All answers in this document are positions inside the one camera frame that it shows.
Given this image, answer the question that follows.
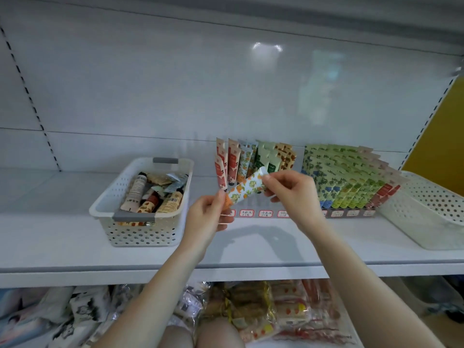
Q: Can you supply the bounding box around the person's left hand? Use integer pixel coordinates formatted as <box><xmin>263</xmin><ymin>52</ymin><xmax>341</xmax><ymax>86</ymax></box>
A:
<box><xmin>180</xmin><ymin>189</ymin><xmax>236</xmax><ymax>258</ymax></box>

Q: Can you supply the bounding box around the person's right hand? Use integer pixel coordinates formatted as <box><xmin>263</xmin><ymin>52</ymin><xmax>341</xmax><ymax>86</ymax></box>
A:
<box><xmin>261</xmin><ymin>170</ymin><xmax>327</xmax><ymax>236</ymax></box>

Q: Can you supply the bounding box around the pale blue floral hand cream tube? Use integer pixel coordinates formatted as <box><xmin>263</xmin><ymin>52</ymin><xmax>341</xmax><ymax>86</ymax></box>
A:
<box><xmin>227</xmin><ymin>166</ymin><xmax>271</xmax><ymax>206</ymax></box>

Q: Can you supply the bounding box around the row of hand cream tubes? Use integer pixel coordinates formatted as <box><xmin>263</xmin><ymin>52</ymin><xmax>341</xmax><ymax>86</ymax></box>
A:
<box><xmin>215</xmin><ymin>137</ymin><xmax>402</xmax><ymax>211</ymax></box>

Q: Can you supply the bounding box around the pile of pale hand cream tubes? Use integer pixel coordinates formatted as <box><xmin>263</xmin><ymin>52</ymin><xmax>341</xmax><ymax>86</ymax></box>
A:
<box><xmin>119</xmin><ymin>170</ymin><xmax>188</xmax><ymax>216</ymax></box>

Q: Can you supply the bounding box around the white perforated plastic basket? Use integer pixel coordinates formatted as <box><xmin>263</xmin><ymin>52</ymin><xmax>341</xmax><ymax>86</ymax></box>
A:
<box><xmin>89</xmin><ymin>157</ymin><xmax>195</xmax><ymax>247</ymax></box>
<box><xmin>380</xmin><ymin>170</ymin><xmax>464</xmax><ymax>251</ymax></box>

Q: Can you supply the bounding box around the white metal shelf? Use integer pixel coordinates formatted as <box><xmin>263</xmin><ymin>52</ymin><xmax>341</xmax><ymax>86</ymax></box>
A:
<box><xmin>0</xmin><ymin>0</ymin><xmax>464</xmax><ymax>348</ymax></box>

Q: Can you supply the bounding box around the person's right forearm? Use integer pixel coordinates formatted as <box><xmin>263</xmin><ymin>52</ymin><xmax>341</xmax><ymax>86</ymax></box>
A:
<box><xmin>304</xmin><ymin>222</ymin><xmax>443</xmax><ymax>348</ymax></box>

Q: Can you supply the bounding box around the person's left forearm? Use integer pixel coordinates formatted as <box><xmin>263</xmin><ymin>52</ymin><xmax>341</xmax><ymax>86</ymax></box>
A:
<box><xmin>94</xmin><ymin>246</ymin><xmax>211</xmax><ymax>348</ymax></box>

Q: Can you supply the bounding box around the person's right leg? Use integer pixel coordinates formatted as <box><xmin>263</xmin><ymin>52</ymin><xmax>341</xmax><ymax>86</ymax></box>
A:
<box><xmin>196</xmin><ymin>319</ymin><xmax>244</xmax><ymax>348</ymax></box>

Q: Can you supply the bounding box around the person's leg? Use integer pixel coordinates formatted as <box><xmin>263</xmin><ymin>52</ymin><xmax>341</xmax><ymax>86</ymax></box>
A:
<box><xmin>158</xmin><ymin>324</ymin><xmax>197</xmax><ymax>348</ymax></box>
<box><xmin>196</xmin><ymin>319</ymin><xmax>244</xmax><ymax>348</ymax></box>

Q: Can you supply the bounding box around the person's left leg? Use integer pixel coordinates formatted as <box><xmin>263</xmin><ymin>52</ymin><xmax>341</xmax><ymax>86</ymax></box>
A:
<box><xmin>158</xmin><ymin>324</ymin><xmax>197</xmax><ymax>348</ymax></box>

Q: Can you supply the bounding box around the clear divider tray with labels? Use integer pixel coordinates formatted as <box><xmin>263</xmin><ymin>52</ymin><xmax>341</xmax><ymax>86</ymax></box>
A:
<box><xmin>221</xmin><ymin>208</ymin><xmax>378</xmax><ymax>219</ymax></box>

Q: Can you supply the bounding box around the pile of snack packets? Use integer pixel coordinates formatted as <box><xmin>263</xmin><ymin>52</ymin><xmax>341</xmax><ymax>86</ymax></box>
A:
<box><xmin>0</xmin><ymin>279</ymin><xmax>356</xmax><ymax>348</ymax></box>

